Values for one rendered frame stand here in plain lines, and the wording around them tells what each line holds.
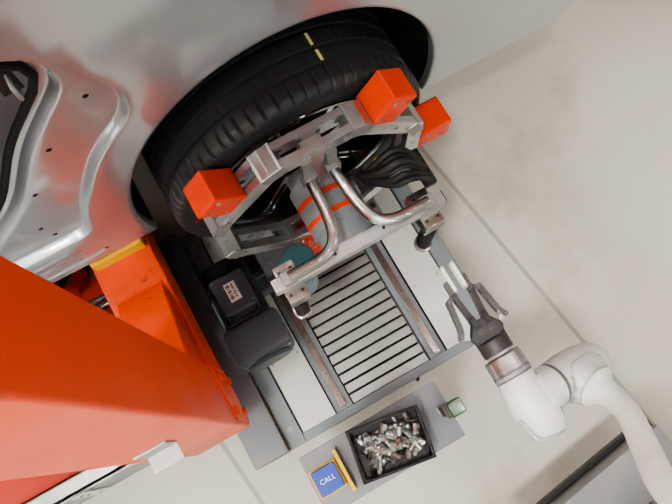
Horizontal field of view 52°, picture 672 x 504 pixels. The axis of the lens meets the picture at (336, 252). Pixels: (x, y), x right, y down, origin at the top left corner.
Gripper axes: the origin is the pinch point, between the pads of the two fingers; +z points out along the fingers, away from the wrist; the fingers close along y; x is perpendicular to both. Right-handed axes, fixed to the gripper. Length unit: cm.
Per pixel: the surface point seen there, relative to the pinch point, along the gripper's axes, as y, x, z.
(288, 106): -19, 34, 41
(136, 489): -108, -83, 1
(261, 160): -28, 29, 36
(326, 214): -20.7, 18.6, 22.6
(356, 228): -15.0, 8.4, 19.4
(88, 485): -108, -44, 5
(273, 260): -32, -60, 41
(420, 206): -2.5, 18.5, 14.3
